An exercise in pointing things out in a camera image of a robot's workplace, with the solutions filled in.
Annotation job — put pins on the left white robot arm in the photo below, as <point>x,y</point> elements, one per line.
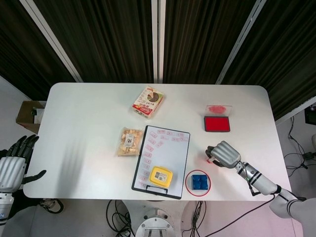
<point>5,209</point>

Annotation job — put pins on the dark pleated curtain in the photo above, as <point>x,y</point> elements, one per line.
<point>286,49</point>
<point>202,37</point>
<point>19,49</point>
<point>103,37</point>

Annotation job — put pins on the clear dish with red rim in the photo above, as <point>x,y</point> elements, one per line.
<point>188,187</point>

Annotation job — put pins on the printed snack carton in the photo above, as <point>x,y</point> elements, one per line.
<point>148,101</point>

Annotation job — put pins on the small white red stamp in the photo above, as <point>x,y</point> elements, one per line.
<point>209,161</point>

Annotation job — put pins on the yellow box with QR label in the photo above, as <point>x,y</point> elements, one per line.
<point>160,176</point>

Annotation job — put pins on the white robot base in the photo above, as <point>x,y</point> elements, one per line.
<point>156,223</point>

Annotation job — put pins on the red ink pad with lid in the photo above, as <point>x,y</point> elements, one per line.
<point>216,124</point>

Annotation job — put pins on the brown cardboard box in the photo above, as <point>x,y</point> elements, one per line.
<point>24,113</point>

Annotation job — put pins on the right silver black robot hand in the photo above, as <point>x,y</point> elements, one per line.
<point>227,154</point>

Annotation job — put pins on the blue building block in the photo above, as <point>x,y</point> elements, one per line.
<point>200,182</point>

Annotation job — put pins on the white partition frame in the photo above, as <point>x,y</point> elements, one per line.
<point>240,42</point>
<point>53,42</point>
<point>158,39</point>
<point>293,112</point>

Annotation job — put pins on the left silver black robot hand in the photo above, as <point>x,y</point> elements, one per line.
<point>11,172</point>

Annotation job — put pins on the clear bag of biscuits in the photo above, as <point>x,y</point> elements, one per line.
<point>129,142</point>

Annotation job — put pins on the black clipboard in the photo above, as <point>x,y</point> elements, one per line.
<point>163,192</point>

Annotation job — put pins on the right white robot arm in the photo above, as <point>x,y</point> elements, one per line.
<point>264,184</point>

